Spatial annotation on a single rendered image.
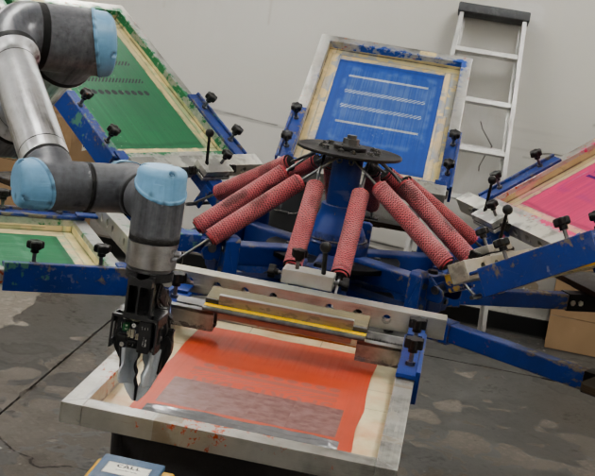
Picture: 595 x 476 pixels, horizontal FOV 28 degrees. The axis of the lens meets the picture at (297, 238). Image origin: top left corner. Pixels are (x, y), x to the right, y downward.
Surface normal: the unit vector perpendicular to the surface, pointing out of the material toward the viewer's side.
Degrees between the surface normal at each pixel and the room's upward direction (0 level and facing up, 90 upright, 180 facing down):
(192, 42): 90
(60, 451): 0
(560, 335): 75
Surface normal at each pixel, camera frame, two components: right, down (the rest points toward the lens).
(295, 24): -0.15, 0.19
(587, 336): -0.11, -0.06
